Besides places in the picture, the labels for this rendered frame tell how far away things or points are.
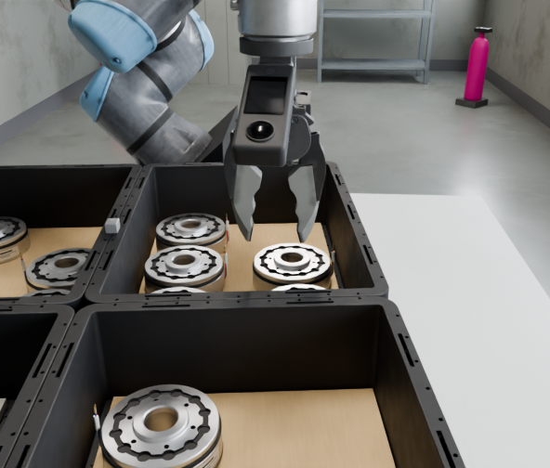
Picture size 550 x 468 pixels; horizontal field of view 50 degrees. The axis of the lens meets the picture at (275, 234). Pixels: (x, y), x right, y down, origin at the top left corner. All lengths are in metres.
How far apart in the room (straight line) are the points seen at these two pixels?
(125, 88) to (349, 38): 5.75
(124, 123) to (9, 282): 0.38
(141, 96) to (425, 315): 0.62
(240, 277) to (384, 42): 6.09
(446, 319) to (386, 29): 5.93
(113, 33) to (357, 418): 0.43
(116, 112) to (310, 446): 0.73
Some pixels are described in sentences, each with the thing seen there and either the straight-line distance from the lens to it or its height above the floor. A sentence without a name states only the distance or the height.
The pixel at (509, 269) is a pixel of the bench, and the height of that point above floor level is 0.70.
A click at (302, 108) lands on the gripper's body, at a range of 0.58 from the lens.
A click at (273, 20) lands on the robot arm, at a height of 1.17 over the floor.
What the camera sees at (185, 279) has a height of 0.86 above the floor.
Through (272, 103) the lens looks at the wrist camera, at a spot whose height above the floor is 1.11.
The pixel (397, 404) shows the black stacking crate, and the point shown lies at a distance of 0.54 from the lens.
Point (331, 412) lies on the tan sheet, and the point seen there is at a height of 0.83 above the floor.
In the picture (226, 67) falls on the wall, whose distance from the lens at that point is 6.02.
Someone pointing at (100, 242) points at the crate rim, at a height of 0.93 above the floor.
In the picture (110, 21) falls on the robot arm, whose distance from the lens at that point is 0.60.
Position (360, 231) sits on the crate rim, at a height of 0.93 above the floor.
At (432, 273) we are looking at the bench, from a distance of 1.11.
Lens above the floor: 1.23
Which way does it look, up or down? 26 degrees down
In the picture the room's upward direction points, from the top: straight up
